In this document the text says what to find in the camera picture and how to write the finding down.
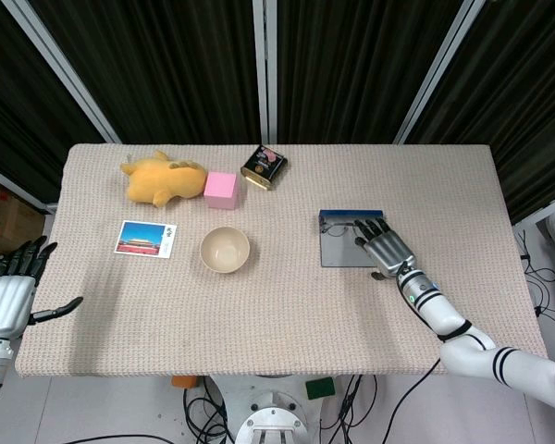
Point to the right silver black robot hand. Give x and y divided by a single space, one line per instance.
390 252

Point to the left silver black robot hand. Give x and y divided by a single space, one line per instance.
4 300

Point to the blue grey glasses case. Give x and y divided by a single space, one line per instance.
342 254

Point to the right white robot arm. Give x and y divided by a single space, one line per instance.
444 314

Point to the brown cardboard box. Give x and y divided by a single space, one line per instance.
9 217

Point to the pink cube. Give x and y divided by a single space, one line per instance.
221 189

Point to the palace photo postcard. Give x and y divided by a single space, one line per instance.
141 238

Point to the beige woven tablecloth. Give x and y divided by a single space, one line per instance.
259 324

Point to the green block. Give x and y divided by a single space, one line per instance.
320 388

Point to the black gold tin can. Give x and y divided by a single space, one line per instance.
262 166

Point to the beige bowl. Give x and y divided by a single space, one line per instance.
224 252

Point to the black pleated curtain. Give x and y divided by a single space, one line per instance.
351 69
14 92
166 69
527 92

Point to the orange block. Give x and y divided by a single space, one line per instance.
184 383

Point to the yellow plush toy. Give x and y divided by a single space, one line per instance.
166 180

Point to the silver robot waist flange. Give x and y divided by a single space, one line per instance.
273 418

